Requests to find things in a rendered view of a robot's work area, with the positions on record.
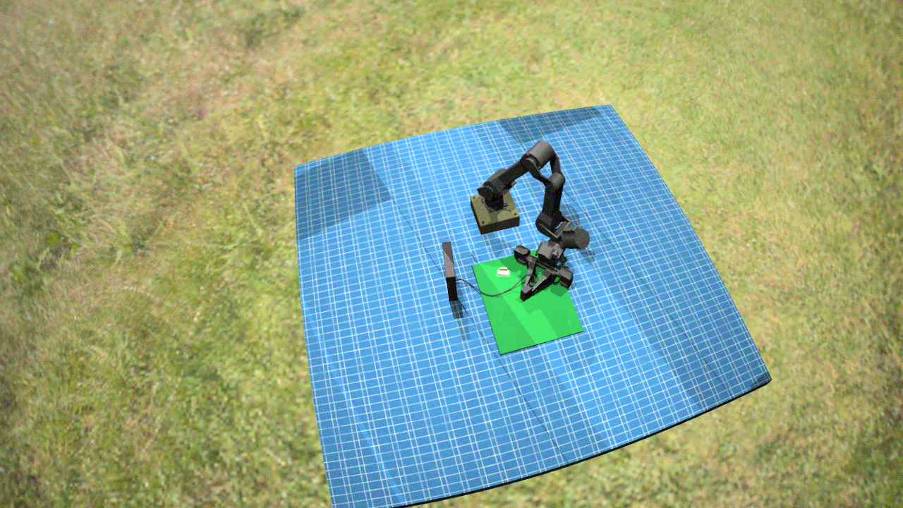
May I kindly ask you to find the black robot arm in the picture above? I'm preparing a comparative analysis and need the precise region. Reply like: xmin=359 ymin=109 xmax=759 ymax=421
xmin=477 ymin=140 xmax=590 ymax=265

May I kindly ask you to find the green circuit board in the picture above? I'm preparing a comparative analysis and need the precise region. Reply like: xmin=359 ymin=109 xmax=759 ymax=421
xmin=472 ymin=255 xmax=583 ymax=355

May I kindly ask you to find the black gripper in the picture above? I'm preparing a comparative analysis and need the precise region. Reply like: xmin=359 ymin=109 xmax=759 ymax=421
xmin=514 ymin=241 xmax=574 ymax=293

